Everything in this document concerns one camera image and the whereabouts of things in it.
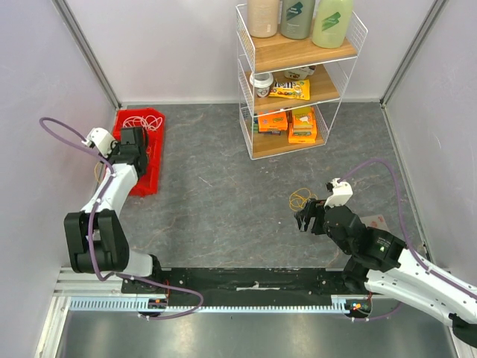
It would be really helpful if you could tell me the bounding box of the white cable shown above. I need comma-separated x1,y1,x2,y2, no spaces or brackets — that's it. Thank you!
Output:
122,115,148,130
143,114,165,132

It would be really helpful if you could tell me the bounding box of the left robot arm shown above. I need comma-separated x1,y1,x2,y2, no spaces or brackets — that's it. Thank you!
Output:
63,127,164,293

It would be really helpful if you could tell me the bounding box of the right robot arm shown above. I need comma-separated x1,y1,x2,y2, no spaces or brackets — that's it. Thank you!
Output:
294,200,476,347

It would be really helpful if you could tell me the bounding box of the small card on table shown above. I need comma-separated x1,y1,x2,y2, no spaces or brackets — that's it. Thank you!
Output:
360,215,389,231

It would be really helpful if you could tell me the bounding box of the orange snack box right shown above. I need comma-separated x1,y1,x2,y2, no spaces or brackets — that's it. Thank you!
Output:
288,107,318,144

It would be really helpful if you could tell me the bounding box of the orange snack box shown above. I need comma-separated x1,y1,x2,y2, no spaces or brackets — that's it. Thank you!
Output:
258,112,288,133
288,107,318,144

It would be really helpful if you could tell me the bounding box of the orange snack box left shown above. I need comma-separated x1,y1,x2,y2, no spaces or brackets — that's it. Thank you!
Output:
258,112,288,133

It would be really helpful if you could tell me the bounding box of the yellow candy bag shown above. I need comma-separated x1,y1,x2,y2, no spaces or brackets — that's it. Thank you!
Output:
269,79,311,101

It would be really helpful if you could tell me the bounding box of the white brown snack pack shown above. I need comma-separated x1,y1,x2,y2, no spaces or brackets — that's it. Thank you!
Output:
283,65,316,81

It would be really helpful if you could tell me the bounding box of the coffee cup with lid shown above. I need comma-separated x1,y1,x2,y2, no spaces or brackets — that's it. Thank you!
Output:
249,72,274,98

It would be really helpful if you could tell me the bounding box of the red storage bin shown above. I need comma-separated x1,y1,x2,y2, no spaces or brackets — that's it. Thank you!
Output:
113,107,165,197

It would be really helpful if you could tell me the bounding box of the light green bottle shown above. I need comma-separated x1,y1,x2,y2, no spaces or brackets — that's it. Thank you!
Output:
312,0,353,49

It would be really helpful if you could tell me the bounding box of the grey green bottle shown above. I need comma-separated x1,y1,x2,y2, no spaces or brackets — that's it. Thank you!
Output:
280,0,315,40

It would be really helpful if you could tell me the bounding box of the beige bottle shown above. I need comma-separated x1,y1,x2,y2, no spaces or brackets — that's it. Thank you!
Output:
247,0,280,38

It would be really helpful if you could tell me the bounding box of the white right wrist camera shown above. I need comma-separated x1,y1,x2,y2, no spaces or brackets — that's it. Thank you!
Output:
324,178,353,208

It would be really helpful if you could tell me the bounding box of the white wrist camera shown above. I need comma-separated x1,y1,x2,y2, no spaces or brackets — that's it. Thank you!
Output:
324,178,353,208
81,128,116,158

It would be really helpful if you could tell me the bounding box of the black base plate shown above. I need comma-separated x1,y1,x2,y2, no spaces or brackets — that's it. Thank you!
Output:
121,266,358,307

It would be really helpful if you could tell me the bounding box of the white wire shelf rack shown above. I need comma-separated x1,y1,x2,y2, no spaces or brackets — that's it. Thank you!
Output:
236,4,368,160

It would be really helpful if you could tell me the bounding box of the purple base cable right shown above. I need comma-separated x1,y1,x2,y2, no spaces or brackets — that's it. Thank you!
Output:
350,300,403,322

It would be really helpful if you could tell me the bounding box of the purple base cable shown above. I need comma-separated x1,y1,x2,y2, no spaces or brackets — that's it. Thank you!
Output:
350,300,403,322
137,275,205,321

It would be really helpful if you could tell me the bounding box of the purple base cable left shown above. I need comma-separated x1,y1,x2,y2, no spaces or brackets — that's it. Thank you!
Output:
137,275,205,321

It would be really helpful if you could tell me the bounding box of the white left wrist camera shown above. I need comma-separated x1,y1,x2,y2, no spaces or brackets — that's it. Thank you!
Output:
81,128,116,158

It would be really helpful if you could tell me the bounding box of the slotted cable duct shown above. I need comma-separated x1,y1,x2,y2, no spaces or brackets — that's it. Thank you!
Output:
69,297,350,314

